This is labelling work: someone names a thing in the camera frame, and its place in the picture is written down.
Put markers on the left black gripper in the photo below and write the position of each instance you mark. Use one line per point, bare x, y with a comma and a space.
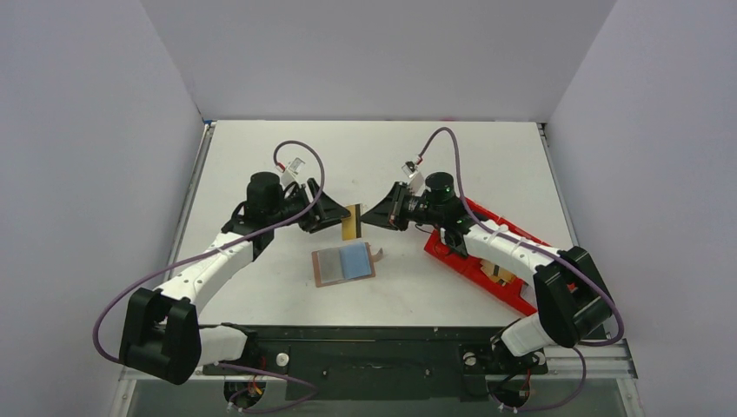
312, 204

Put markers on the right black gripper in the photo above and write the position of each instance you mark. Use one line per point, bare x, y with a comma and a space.
397, 206

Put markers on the tan striped credit card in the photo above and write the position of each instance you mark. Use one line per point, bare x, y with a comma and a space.
351, 228

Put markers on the brown leather card holder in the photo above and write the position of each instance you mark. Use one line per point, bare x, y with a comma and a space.
347, 263

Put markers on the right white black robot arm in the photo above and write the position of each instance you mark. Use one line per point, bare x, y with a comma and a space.
570, 300

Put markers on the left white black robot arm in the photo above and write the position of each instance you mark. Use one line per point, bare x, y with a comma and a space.
201, 276

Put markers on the tan cards in tray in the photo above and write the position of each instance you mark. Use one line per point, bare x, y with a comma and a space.
496, 274

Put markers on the red plastic compartment tray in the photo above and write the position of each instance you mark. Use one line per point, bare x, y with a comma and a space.
464, 257

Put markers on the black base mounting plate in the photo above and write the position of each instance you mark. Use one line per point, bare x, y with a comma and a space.
372, 383

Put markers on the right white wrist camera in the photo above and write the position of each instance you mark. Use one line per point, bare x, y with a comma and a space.
415, 178

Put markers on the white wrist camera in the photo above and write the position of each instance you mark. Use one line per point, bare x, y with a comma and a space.
289, 172
415, 178

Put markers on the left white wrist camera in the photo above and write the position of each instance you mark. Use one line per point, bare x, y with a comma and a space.
289, 172

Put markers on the aluminium frame rail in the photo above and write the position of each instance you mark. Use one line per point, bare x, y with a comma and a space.
287, 356

